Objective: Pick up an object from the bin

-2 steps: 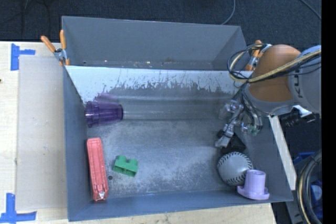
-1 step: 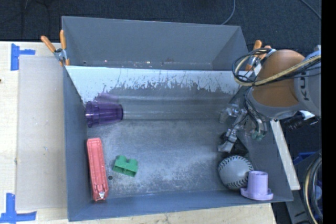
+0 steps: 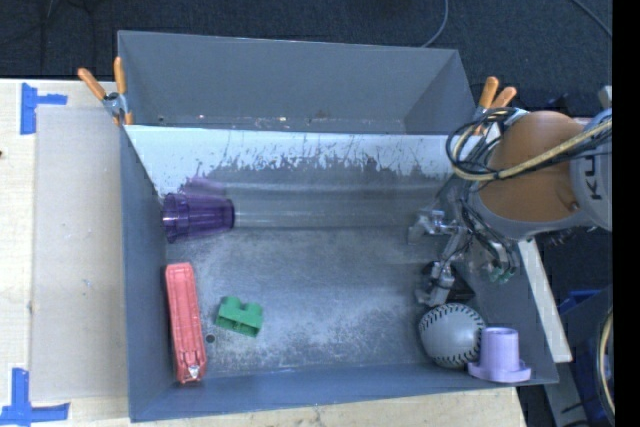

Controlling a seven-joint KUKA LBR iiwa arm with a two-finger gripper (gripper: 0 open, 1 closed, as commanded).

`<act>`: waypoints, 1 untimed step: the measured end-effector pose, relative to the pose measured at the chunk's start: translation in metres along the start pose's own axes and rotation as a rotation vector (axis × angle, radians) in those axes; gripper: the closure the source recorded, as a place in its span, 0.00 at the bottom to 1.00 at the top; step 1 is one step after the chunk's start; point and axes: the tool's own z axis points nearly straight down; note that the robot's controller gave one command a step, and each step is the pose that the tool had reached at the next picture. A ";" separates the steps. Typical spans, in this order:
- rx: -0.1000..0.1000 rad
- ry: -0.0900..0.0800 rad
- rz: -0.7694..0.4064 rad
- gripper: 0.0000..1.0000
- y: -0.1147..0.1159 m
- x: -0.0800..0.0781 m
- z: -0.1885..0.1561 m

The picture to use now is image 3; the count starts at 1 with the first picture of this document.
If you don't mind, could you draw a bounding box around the grey baseball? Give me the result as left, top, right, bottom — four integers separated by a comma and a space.
417, 303, 488, 370

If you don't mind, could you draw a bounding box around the grey metal bin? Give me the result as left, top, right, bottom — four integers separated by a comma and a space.
117, 30, 561, 423

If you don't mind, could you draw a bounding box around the red-brown flat block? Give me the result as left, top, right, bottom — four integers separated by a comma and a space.
164, 261, 209, 386

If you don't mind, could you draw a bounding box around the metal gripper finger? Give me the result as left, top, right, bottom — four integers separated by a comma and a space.
406, 209, 469, 247
413, 258, 457, 309

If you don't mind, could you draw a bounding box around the pale flat board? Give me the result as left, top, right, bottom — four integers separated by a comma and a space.
28, 106, 129, 405

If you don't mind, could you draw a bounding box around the purple clear plastic cup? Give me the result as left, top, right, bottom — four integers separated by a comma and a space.
160, 191, 236, 245

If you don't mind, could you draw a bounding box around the green toy brick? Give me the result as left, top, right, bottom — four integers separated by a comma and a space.
214, 295, 265, 338

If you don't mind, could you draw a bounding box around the lilac flanged cylinder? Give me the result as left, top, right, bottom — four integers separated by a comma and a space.
466, 325, 533, 385

